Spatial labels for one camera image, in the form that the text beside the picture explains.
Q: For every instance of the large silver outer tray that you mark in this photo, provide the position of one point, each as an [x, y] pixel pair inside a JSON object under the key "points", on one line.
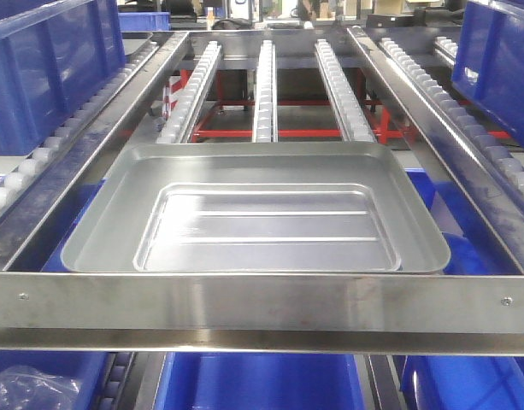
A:
{"points": [[257, 207]]}

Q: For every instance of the centre white roller track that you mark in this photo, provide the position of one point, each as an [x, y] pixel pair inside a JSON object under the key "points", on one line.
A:
{"points": [[265, 120]]}

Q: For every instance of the white roller track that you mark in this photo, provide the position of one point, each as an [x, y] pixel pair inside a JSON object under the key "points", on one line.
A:
{"points": [[348, 112], [179, 127], [265, 120]]}

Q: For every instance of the left white roller track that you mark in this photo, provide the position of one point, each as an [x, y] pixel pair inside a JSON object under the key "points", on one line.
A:
{"points": [[179, 127]]}

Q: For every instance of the right white roller track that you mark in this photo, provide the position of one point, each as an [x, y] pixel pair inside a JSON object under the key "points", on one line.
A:
{"points": [[348, 112]]}

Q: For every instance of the blue bin lower centre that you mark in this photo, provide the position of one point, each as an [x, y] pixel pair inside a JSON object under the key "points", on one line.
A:
{"points": [[259, 381]]}

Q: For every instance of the blue bin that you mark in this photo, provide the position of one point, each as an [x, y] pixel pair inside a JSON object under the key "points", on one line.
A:
{"points": [[489, 66], [90, 367], [462, 382], [54, 56], [259, 381]]}

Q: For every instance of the blue bin far background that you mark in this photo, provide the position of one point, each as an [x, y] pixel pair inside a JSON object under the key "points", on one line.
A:
{"points": [[144, 21]]}

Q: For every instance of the blue bin lower left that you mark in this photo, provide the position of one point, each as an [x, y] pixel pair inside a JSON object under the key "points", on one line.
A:
{"points": [[90, 367]]}

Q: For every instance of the blue bin lower right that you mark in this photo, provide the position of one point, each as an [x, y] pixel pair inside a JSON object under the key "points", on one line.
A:
{"points": [[462, 382]]}

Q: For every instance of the blue bin upper left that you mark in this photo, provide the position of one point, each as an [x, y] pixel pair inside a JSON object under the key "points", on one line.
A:
{"points": [[54, 56]]}

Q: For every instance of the blue bin upper right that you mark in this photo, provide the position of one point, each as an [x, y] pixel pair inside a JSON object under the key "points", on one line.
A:
{"points": [[489, 66]]}

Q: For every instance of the clear plastic bag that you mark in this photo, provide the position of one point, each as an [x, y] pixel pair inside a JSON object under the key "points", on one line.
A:
{"points": [[25, 387]]}

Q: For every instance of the red metal cart frame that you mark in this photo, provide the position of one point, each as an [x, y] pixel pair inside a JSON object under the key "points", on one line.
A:
{"points": [[304, 110]]}

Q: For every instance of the stainless steel rack frame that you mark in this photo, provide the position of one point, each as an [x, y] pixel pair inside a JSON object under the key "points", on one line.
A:
{"points": [[44, 305]]}

